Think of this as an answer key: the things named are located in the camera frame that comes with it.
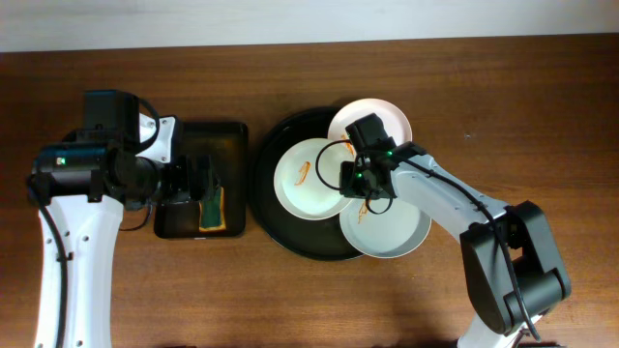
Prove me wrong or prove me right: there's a green and yellow sponge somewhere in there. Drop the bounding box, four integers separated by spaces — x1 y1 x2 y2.
198 187 226 233

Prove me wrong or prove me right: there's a grey plate with sauce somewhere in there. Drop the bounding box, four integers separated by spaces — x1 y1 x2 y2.
339 199 431 258

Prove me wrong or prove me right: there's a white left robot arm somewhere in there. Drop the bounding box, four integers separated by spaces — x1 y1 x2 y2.
27 114 223 347

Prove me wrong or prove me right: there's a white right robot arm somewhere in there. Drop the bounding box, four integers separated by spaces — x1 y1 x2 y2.
339 143 572 347

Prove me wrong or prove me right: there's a black rectangular tray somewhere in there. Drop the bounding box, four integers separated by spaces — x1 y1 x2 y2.
154 122 249 240

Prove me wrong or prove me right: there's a black round tray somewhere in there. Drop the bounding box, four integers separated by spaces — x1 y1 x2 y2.
248 106 362 261

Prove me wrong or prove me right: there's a pinkish white plate with sauce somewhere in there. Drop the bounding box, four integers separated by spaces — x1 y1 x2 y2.
327 99 413 145

